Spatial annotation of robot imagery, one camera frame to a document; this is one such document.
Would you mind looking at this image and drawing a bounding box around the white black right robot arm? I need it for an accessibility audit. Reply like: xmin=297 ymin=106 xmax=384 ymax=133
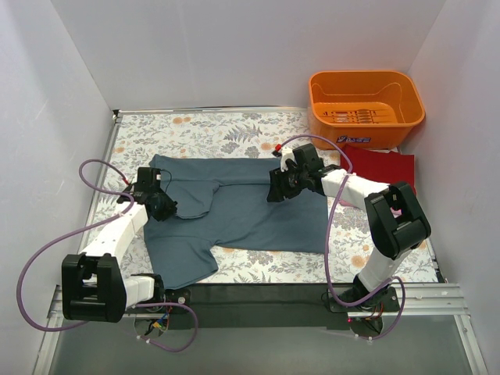
xmin=267 ymin=143 xmax=431 ymax=307

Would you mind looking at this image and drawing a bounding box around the aluminium frame rail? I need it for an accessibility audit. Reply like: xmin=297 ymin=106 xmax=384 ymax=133
xmin=34 ymin=107 xmax=487 ymax=374

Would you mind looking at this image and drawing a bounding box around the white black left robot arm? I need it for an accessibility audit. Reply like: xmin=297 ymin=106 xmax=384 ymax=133
xmin=62 ymin=167 xmax=177 ymax=323

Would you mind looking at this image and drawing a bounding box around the blue-grey t-shirt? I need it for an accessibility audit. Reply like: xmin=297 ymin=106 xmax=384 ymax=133
xmin=144 ymin=155 xmax=328 ymax=289

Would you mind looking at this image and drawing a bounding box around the floral patterned table mat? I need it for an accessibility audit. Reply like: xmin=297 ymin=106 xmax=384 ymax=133
xmin=77 ymin=110 xmax=446 ymax=284

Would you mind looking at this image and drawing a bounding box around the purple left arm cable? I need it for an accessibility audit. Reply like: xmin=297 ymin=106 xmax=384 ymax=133
xmin=16 ymin=159 xmax=199 ymax=352

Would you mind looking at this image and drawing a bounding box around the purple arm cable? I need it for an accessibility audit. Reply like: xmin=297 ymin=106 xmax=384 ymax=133
xmin=275 ymin=134 xmax=407 ymax=341
xmin=16 ymin=159 xmax=199 ymax=352

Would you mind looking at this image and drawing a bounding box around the orange plastic basket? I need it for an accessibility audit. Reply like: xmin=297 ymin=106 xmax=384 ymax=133
xmin=308 ymin=70 xmax=425 ymax=149

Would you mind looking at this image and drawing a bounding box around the pink folded t-shirt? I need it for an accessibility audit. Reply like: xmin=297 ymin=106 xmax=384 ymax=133
xmin=338 ymin=199 xmax=354 ymax=207

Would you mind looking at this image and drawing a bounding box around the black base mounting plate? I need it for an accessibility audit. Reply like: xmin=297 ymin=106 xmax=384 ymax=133
xmin=165 ymin=284 xmax=399 ymax=333

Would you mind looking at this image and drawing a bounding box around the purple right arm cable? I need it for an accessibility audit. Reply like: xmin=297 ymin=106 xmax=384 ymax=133
xmin=275 ymin=134 xmax=407 ymax=341

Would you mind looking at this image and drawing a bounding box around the red folded t-shirt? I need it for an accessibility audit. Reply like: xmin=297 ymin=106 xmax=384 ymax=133
xmin=343 ymin=145 xmax=416 ymax=193

